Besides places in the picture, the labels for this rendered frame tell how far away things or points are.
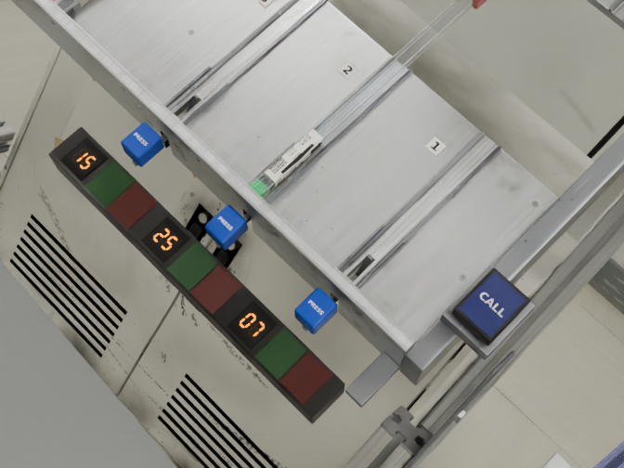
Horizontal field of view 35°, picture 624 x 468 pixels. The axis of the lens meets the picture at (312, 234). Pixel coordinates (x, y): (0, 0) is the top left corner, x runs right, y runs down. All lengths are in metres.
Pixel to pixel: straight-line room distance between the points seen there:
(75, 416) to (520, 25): 2.20
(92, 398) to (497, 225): 0.37
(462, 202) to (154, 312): 0.65
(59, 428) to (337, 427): 0.59
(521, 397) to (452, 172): 1.42
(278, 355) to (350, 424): 0.46
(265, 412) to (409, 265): 0.55
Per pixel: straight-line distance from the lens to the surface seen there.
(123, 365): 1.50
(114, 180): 0.91
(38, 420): 0.78
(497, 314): 0.81
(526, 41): 2.82
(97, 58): 0.93
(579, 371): 2.51
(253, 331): 0.85
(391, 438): 0.89
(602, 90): 2.77
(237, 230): 0.86
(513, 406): 2.23
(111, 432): 0.79
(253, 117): 0.91
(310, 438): 1.33
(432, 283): 0.86
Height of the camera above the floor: 1.18
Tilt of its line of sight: 32 degrees down
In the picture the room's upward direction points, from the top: 34 degrees clockwise
